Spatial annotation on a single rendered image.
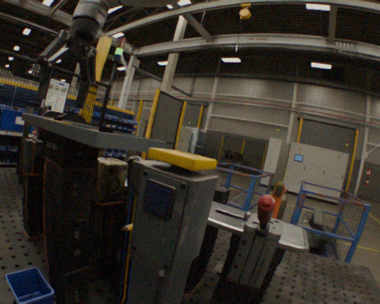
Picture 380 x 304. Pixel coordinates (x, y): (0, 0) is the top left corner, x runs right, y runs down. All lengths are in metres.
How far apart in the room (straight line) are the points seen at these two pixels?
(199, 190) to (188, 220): 0.03
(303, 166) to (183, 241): 8.08
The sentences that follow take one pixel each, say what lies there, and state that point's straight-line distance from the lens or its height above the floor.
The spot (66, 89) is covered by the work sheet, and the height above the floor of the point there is 1.39.
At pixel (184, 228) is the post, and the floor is 1.09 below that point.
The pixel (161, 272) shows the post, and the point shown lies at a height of 1.03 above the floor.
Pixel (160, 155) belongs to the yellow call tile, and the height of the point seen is 1.15.
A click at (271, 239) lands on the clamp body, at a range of 0.36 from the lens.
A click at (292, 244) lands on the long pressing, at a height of 1.00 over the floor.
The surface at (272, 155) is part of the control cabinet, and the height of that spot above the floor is 1.32.
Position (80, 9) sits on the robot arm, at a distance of 0.56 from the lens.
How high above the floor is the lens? 1.18
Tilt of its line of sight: 3 degrees down
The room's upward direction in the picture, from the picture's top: 12 degrees clockwise
